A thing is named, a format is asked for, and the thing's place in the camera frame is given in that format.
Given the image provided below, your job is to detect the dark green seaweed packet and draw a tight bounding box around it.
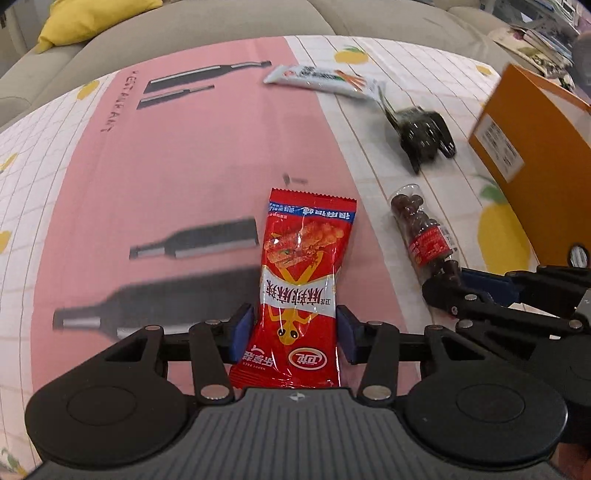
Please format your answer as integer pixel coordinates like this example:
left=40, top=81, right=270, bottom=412
left=379, top=86, right=457, bottom=174

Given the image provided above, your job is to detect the pink white lemon tablecloth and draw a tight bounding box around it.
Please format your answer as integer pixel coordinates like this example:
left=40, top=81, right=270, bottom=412
left=1, top=36, right=537, bottom=479

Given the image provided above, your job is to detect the orange cardboard box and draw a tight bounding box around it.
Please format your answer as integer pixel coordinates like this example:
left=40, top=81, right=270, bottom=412
left=469, top=65, right=590, bottom=268

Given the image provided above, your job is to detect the magazine stack on sofa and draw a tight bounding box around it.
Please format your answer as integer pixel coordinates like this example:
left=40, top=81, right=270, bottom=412
left=487, top=25, right=590, bottom=79

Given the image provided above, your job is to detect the red spicy snack packet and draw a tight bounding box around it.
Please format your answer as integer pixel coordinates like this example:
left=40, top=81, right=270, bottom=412
left=229, top=189, right=356, bottom=390

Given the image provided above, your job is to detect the beige sofa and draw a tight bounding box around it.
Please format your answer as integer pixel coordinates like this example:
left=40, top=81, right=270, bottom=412
left=1, top=1, right=513, bottom=128

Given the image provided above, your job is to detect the white snack stick packet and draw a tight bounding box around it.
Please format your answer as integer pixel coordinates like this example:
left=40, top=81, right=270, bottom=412
left=263, top=65, right=385, bottom=101

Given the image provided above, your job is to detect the yellow cushion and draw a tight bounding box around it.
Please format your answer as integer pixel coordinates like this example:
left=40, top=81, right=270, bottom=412
left=34, top=0, right=163, bottom=53

